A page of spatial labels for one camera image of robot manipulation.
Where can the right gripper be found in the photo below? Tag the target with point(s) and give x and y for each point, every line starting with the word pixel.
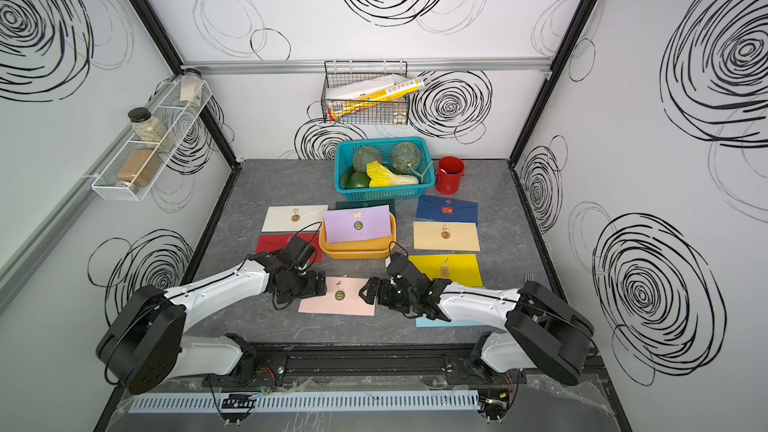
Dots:
pixel 373 283

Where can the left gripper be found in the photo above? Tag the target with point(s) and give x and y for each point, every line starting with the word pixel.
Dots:
pixel 314 284

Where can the pink envelope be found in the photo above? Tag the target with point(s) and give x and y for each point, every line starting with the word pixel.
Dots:
pixel 342 298

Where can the purple envelope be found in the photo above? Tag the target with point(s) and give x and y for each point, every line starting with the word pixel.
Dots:
pixel 358 224

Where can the beige envelope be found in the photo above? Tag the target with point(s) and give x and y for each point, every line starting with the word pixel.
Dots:
pixel 446 236

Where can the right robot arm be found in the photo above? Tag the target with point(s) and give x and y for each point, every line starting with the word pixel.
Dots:
pixel 533 327

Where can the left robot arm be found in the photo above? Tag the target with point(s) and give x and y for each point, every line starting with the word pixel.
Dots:
pixel 149 341

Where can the yellow storage box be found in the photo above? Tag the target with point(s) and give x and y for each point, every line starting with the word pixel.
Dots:
pixel 360 250

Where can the yellow foil roll box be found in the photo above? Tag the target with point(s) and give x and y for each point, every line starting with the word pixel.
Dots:
pixel 337 109

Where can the white wrap box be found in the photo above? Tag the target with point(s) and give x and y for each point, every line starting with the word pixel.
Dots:
pixel 359 89

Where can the light blue envelope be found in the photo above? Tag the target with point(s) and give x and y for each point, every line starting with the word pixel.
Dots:
pixel 424 322

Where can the red envelope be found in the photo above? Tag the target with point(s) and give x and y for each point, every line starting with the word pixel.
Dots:
pixel 274 242

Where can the white envelope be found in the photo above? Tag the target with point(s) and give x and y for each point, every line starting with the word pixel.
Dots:
pixel 293 218

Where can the dark green envelope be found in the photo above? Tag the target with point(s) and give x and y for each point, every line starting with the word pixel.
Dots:
pixel 345 205

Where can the yellow envelope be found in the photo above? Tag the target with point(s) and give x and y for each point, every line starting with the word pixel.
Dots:
pixel 459 268

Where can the navy blue envelope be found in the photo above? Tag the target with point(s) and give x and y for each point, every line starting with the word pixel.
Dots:
pixel 443 209

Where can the green pepper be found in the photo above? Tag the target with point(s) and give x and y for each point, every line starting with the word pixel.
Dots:
pixel 357 180

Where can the yellow white cabbage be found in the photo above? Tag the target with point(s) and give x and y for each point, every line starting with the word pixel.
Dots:
pixel 381 176

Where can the right green melon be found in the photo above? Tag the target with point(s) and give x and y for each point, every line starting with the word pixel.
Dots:
pixel 406 157

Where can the green melon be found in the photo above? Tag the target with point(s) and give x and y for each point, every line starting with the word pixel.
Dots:
pixel 364 155
pixel 406 157

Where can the left green melon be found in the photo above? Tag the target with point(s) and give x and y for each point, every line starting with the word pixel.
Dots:
pixel 364 155

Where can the red cup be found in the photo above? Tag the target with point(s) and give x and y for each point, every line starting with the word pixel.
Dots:
pixel 450 171

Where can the black lid spice jar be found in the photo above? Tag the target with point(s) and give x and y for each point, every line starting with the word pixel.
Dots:
pixel 146 126

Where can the clear lid jar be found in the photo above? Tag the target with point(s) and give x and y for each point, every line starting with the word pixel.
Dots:
pixel 191 87

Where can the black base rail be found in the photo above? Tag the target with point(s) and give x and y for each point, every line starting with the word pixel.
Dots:
pixel 273 365

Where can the white slotted cable duct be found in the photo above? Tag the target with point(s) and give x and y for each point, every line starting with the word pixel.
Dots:
pixel 331 401

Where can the black wire wall basket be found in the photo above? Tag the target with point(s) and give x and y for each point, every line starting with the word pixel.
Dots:
pixel 338 72

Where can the white wire wall shelf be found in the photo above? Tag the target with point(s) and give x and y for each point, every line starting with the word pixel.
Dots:
pixel 184 152

